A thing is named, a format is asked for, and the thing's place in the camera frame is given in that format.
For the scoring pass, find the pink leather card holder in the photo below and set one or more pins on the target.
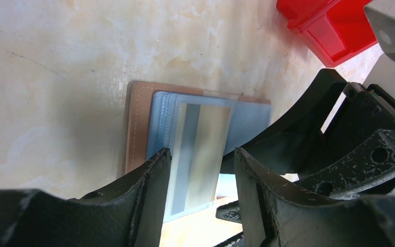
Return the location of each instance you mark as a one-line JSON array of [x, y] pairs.
[[139, 98]]

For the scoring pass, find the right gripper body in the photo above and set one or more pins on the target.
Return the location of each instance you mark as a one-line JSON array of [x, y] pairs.
[[378, 116]]

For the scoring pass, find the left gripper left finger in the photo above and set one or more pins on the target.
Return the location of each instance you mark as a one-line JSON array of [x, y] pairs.
[[127, 212]]

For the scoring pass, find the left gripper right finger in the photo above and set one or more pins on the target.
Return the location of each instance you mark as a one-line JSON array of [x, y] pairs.
[[277, 212]]

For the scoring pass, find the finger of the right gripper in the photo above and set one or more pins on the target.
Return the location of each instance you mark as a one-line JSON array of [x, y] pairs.
[[357, 189], [294, 143]]

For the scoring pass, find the red plastic bin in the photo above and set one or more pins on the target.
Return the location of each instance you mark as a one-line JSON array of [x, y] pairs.
[[334, 30]]

